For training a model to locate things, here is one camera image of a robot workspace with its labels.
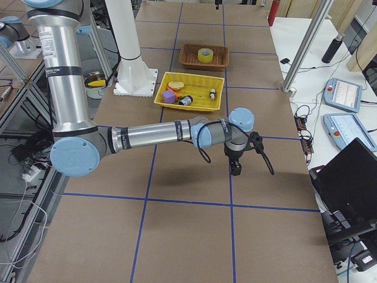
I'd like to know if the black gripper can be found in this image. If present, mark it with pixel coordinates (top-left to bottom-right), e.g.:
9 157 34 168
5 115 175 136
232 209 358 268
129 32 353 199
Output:
224 147 244 175

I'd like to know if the yellow tape roll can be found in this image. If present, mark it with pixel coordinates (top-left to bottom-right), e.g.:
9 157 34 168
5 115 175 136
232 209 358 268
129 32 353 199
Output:
197 48 214 64

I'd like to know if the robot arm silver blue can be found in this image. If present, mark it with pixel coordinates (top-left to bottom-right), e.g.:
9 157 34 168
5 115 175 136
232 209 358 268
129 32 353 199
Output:
25 1 262 177

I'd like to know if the yellow plastic basket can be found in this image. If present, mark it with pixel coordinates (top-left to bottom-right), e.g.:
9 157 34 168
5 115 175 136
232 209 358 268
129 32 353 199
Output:
154 72 225 112

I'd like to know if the brown wicker basket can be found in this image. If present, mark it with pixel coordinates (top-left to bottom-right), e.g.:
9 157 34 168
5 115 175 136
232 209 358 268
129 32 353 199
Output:
179 44 229 71

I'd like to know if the penguin toy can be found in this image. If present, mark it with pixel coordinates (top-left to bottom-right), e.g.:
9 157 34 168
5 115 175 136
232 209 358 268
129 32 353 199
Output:
209 88 216 100

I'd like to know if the purple cube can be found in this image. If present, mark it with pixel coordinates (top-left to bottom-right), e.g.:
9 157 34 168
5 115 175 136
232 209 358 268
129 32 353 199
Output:
162 90 176 104

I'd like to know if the beige bread toy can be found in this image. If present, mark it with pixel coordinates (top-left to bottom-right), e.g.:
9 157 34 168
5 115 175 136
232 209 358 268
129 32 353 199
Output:
168 81 184 91

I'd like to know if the black laptop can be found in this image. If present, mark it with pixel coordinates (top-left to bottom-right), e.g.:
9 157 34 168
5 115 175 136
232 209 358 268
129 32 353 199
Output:
309 138 376 234

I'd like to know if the lower teach pendant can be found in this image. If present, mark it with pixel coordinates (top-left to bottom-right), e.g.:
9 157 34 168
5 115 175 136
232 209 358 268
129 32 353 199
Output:
323 113 376 152

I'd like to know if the teach pendant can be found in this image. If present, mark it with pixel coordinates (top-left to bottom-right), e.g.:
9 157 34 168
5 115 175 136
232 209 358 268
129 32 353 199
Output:
323 78 363 113
323 113 376 152

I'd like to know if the small black device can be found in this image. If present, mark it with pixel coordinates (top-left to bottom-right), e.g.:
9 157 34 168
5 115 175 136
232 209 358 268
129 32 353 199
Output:
280 58 290 64

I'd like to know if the upper teach pendant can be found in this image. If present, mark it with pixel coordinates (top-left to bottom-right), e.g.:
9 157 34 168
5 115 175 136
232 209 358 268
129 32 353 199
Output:
323 78 363 113

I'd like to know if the black water bottle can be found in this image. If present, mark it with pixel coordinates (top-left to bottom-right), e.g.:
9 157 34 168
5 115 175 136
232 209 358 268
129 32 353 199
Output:
321 33 345 64

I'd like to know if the red tube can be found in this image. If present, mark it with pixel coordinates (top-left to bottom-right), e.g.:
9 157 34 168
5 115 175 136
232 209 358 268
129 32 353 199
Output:
267 0 280 27

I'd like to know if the steel bowl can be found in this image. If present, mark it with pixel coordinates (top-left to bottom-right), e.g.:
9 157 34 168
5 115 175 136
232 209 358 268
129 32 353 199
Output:
84 71 107 100

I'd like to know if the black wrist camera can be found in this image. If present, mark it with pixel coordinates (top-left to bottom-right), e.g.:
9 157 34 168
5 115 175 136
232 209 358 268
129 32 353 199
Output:
249 131 264 154

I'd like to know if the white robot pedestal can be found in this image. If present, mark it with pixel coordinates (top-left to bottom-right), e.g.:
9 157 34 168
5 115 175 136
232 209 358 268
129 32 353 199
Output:
105 0 158 97

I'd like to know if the aluminium frame post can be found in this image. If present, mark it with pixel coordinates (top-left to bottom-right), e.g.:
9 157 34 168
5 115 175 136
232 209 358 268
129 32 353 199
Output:
282 0 334 98

